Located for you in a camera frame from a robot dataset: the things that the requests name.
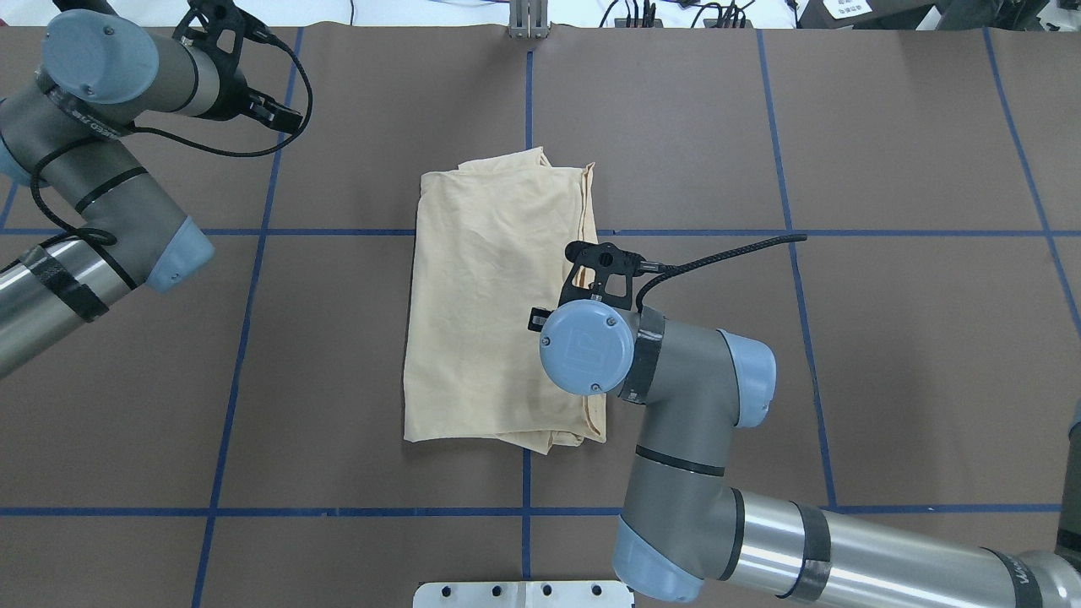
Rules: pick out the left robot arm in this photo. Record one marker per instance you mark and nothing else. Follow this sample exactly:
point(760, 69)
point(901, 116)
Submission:
point(117, 228)

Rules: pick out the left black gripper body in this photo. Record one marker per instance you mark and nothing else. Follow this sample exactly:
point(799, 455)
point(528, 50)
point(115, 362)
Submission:
point(226, 94)

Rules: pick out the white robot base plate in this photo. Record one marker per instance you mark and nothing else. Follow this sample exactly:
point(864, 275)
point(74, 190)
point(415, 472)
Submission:
point(566, 593)

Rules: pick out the aluminium frame post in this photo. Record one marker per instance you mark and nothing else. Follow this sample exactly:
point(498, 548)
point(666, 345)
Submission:
point(528, 19)

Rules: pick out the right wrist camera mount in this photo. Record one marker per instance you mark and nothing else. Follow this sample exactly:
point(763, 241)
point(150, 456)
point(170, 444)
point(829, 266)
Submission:
point(592, 267)

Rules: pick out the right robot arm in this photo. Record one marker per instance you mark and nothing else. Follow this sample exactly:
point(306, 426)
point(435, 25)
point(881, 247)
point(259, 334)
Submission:
point(683, 524)

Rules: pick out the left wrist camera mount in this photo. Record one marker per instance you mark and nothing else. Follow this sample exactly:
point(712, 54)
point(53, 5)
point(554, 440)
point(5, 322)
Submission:
point(219, 28)

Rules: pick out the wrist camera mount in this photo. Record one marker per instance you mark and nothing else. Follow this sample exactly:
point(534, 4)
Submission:
point(219, 28)
point(592, 267)

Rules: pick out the beige long-sleeve printed shirt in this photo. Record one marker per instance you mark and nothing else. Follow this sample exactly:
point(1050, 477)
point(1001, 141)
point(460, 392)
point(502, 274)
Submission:
point(490, 241)

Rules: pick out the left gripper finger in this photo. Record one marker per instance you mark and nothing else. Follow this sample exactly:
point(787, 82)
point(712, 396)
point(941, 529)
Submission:
point(288, 122)
point(260, 104)

